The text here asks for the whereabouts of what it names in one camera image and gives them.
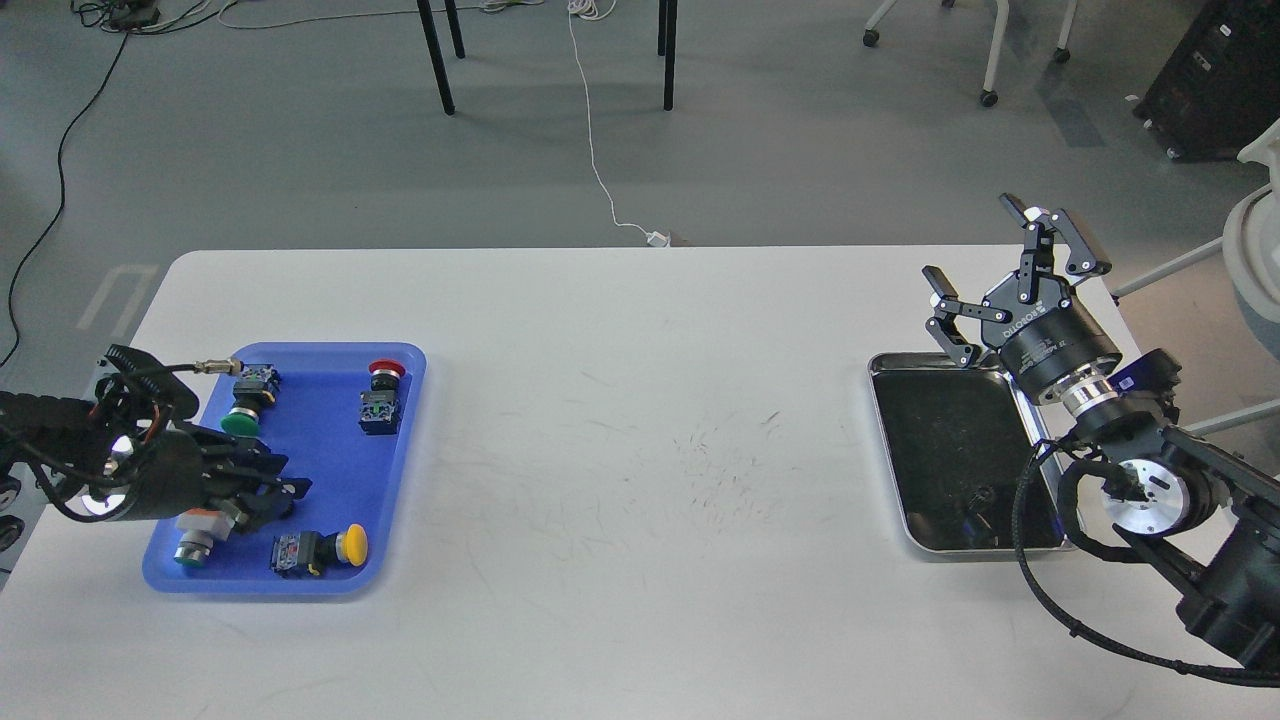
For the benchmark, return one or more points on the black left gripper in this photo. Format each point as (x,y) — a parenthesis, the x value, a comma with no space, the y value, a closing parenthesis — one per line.
(195,468)

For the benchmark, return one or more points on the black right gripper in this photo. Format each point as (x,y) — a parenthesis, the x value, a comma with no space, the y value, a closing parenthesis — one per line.
(1054,335)

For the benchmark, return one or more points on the silver green industrial part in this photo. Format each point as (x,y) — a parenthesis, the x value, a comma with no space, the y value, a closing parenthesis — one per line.
(200,530)

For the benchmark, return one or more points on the small black gear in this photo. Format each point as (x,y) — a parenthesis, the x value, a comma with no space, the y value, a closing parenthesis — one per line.
(982,497)

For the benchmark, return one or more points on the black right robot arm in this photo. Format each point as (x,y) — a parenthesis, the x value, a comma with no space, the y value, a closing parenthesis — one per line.
(1139,489)

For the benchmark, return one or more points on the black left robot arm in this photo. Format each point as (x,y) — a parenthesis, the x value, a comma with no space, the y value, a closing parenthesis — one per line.
(133,451)

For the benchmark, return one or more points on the blue plastic tray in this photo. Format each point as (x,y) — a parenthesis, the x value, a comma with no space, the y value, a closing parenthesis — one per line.
(355,477)

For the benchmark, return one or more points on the metal tray with black mat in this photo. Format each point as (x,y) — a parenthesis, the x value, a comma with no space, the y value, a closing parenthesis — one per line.
(945,431)

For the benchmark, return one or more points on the white chair at right edge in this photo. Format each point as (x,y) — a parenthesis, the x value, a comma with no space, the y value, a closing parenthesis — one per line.
(1248,245)

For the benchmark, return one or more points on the black equipment case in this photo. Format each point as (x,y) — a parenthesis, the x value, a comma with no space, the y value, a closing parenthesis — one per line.
(1219,90)

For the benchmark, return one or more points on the yellow push button switch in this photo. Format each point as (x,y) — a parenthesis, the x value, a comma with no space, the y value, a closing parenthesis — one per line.
(308,553)

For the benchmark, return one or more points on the green push button switch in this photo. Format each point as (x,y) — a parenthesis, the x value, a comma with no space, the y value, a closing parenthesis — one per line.
(254,391)

